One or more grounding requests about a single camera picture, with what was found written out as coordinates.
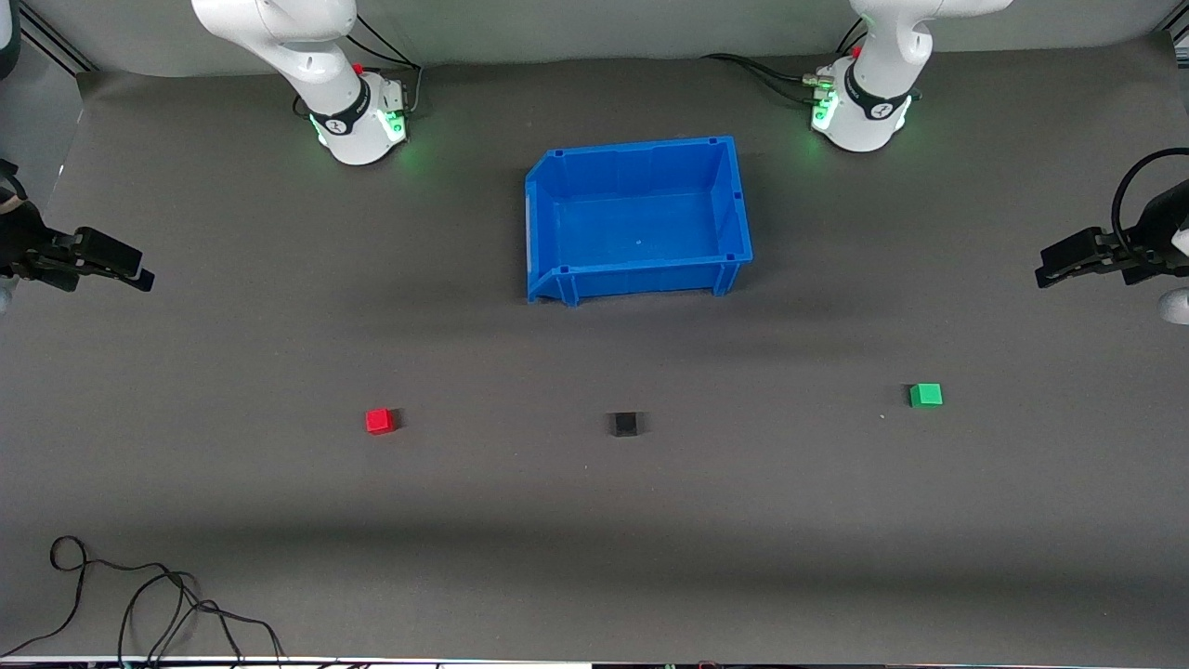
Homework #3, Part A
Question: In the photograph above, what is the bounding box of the blue plastic storage bin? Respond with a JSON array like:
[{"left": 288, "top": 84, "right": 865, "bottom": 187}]
[{"left": 524, "top": 136, "right": 754, "bottom": 308}]

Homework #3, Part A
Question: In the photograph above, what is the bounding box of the dark grey table mat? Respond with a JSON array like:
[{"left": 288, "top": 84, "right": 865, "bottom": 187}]
[{"left": 0, "top": 33, "right": 1189, "bottom": 666}]

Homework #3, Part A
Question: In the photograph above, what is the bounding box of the black left gripper cable loop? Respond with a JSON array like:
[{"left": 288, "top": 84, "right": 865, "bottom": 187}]
[{"left": 1110, "top": 148, "right": 1189, "bottom": 272}]

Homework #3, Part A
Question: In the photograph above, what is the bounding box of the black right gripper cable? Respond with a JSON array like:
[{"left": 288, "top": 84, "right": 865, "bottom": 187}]
[{"left": 0, "top": 157, "right": 30, "bottom": 220}]

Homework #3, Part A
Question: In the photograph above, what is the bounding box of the black frame rail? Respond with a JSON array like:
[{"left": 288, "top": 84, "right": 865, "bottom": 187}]
[{"left": 17, "top": 3, "right": 99, "bottom": 75}]

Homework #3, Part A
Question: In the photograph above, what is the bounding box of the thin black looped cable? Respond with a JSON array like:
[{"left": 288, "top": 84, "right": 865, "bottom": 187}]
[{"left": 0, "top": 535, "right": 198, "bottom": 661}]

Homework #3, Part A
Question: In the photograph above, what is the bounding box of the black right arm base cable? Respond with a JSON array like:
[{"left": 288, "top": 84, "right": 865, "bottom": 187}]
[{"left": 292, "top": 13, "right": 425, "bottom": 119}]

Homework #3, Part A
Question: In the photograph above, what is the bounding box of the black arm base cable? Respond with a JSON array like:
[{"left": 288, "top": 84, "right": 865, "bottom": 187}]
[
  {"left": 699, "top": 17, "right": 870, "bottom": 109},
  {"left": 292, "top": 13, "right": 425, "bottom": 119}
]

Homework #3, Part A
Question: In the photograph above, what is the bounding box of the black left arm base cable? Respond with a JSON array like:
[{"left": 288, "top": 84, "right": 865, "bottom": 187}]
[{"left": 699, "top": 17, "right": 870, "bottom": 109}]

